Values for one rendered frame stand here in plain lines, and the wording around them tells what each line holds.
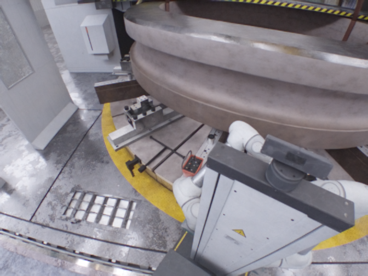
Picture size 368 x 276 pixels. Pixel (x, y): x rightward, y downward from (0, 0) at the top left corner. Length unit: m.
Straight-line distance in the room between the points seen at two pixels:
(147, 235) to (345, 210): 1.98
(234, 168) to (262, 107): 1.41
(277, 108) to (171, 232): 1.72
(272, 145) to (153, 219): 2.01
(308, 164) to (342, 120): 1.81
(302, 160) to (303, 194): 0.09
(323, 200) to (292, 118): 1.46
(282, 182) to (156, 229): 1.93
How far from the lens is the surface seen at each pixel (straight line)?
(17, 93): 3.55
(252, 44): 1.47
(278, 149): 0.37
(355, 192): 0.90
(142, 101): 2.39
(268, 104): 1.80
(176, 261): 1.27
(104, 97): 3.50
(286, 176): 0.38
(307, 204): 0.43
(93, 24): 4.97
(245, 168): 0.42
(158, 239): 2.18
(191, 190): 1.27
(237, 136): 1.15
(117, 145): 2.52
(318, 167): 0.38
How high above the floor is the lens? 2.11
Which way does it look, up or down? 45 degrees down
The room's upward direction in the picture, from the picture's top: straight up
